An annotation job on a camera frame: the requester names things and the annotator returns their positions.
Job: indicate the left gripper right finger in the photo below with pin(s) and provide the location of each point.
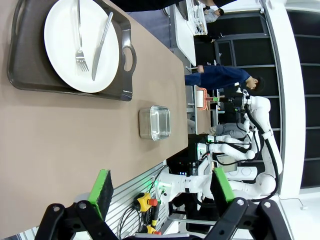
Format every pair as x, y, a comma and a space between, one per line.
223, 190

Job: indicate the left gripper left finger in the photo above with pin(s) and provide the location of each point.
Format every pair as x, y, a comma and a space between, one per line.
100, 190

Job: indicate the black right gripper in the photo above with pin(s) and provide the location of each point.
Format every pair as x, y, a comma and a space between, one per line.
236, 99

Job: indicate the silver table knife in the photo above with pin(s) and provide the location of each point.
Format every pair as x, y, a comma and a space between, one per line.
100, 47

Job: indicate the dark brown serving tray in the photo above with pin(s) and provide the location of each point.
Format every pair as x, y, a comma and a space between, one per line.
27, 62

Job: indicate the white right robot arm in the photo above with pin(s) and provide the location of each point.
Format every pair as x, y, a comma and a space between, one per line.
265, 185

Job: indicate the white lab robot arm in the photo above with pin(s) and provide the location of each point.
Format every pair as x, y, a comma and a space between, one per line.
232, 147

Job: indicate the person in navy sweatshirt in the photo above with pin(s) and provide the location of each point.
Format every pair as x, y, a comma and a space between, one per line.
225, 77

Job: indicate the grey ribbed aluminium base panel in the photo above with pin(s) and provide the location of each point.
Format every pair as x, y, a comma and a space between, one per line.
125, 190

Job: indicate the white control box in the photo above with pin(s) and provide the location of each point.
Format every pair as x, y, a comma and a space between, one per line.
227, 163

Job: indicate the grey-haired person in grey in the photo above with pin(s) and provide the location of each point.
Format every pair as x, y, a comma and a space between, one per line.
230, 131

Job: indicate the brown lab table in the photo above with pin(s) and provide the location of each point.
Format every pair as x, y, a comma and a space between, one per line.
202, 122

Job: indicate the yellow emergency stop button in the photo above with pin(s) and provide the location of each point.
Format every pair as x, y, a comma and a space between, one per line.
142, 200

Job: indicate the white side table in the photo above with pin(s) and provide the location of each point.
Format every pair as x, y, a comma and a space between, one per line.
185, 37

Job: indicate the steel rectangular container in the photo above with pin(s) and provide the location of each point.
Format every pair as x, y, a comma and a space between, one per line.
155, 123

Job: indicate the seated person in grey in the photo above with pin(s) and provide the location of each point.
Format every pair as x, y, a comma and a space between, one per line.
211, 16

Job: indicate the person in black T-shirt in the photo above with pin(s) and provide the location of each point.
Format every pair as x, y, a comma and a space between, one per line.
155, 3

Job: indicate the white dinner plate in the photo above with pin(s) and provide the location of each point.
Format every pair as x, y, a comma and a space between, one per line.
62, 50

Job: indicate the silver fork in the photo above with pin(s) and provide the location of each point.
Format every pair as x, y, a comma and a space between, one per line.
79, 37

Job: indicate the yellow red handheld switch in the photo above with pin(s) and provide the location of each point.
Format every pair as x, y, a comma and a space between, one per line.
152, 228

